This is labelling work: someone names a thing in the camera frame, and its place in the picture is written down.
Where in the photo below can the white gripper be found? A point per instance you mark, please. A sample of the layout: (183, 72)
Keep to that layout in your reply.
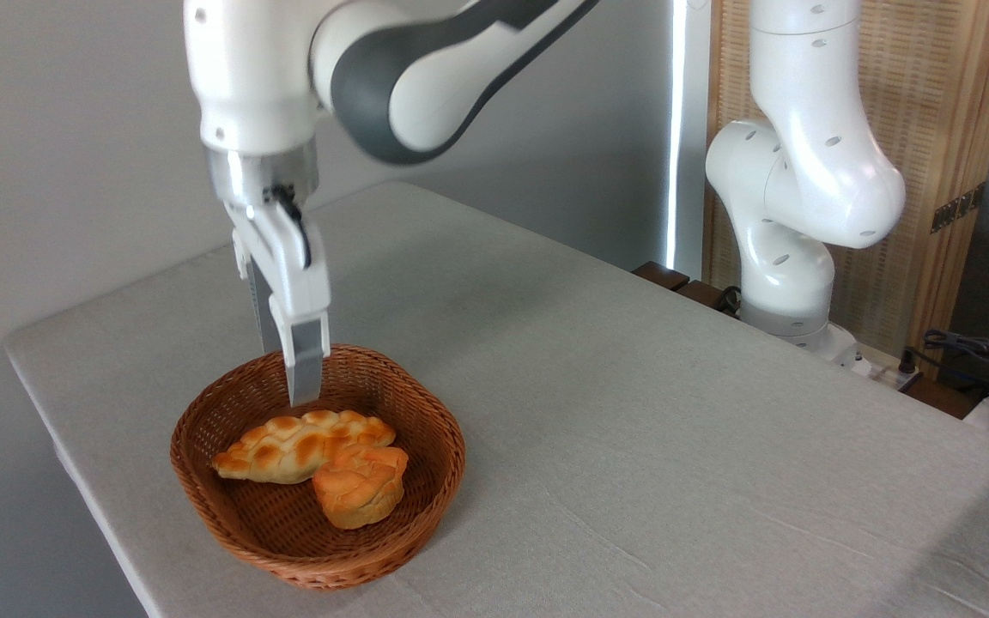
(284, 266)

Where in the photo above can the long braided bread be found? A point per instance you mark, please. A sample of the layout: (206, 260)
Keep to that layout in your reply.
(288, 446)

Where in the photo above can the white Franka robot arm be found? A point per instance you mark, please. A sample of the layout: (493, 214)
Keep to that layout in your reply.
(426, 77)

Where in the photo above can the round bread bun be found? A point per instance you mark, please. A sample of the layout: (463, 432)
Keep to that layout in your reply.
(361, 493)

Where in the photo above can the brown wicker basket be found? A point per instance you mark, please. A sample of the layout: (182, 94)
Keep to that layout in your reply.
(237, 524)

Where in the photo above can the dark brown wooden board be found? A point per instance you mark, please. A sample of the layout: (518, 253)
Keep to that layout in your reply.
(675, 281)

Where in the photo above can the grey tablecloth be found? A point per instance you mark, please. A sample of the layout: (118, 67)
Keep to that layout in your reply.
(675, 472)

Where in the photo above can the white power strip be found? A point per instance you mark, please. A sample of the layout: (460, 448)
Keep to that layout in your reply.
(885, 373)

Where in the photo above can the dark metal screen hinge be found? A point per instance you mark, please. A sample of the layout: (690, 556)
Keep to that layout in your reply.
(958, 208)

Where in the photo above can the white vertical frame strip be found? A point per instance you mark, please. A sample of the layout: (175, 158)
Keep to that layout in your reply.
(682, 129)

